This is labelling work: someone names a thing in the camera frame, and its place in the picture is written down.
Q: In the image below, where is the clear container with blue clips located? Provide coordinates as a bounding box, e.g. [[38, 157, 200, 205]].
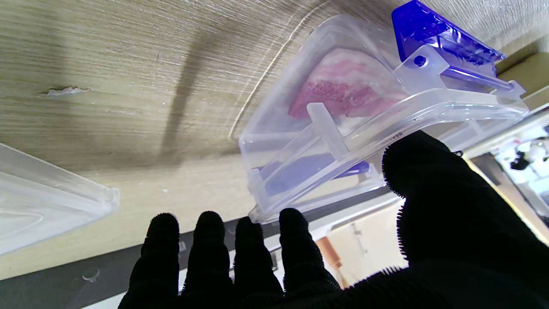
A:
[[238, 0, 530, 224]]

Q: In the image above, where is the clear lid with blue label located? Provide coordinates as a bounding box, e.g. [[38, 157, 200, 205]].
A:
[[0, 144, 121, 256]]

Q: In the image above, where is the small white paper scrap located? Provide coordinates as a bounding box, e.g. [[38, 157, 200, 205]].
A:
[[45, 87, 91, 97]]

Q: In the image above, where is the pink bacon slab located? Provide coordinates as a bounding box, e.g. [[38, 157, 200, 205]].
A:
[[288, 48, 408, 121]]

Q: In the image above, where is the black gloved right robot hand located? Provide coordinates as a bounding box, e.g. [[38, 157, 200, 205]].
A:
[[118, 130, 549, 309]]

